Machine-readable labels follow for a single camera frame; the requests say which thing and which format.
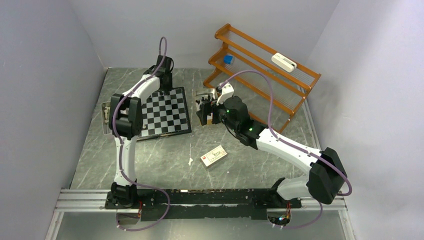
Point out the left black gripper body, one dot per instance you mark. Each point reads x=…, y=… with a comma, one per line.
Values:
x=169, y=87

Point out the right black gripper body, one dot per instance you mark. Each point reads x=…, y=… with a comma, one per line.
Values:
x=211, y=107

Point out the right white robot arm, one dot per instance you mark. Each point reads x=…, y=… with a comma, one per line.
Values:
x=324, y=174

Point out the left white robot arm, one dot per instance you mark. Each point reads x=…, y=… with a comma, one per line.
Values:
x=126, y=122

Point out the tin box black pieces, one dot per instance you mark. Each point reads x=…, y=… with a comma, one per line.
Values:
x=207, y=94

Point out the tin box white pieces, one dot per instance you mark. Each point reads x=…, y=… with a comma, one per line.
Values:
x=105, y=111

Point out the black white chessboard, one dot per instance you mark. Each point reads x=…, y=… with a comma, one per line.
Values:
x=166, y=115

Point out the white red card box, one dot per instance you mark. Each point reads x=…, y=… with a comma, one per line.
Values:
x=213, y=156

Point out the blue block on rack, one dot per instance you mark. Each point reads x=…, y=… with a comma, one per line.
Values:
x=228, y=59

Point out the orange wooden rack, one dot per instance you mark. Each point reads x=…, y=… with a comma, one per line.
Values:
x=290, y=89

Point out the white device on rack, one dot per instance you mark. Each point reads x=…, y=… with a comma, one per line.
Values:
x=284, y=62

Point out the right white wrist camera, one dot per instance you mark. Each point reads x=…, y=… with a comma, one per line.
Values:
x=226, y=92

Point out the black mounting base plate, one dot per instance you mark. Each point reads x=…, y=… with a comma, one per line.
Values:
x=253, y=203

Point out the aluminium rail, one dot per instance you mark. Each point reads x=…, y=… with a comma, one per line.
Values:
x=94, y=200

